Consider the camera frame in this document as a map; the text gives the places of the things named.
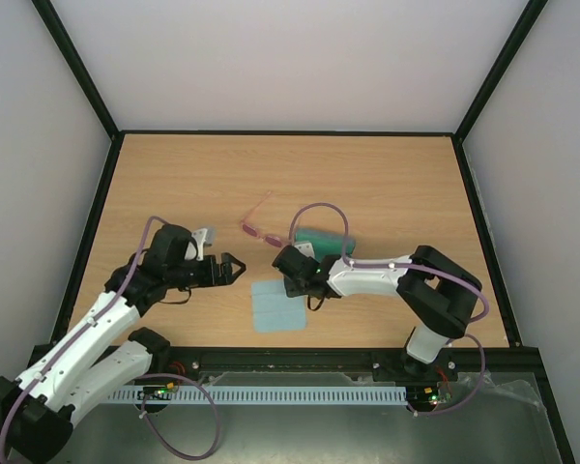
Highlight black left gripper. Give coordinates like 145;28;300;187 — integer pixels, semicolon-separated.
167;252;247;289

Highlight pink sunglasses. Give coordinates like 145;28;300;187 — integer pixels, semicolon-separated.
239;190;290;248

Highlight grey-green glasses case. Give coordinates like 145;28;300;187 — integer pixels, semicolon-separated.
291;227;343;261

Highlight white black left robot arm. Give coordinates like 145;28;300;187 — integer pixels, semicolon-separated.
0;222;247;463

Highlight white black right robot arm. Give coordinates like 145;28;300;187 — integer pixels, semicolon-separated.
272;246;489;379

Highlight light blue cleaning cloth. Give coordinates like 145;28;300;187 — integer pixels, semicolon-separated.
251;279;307;334

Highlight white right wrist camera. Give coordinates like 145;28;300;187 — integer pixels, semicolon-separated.
294;241;315;259

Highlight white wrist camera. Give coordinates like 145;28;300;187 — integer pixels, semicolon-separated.
294;241;315;259
185;227;217;261

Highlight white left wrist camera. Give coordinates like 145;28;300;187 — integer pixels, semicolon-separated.
185;227;217;261

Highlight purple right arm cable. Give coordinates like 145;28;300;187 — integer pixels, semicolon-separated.
289;202;490;418

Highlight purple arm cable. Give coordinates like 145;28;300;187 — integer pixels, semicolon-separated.
0;216;221;463
289;202;490;418

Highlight black front mounting rail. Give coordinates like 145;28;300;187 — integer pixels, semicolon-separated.
151;347;546;385

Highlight light blue slotted cable duct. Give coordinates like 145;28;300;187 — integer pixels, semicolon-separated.
102;386;407;406

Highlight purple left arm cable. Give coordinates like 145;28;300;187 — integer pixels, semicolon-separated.
0;216;221;463

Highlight black left rear frame post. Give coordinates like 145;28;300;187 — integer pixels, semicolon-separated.
32;0;120;140

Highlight black frame corner post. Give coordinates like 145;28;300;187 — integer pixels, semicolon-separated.
455;0;548;142

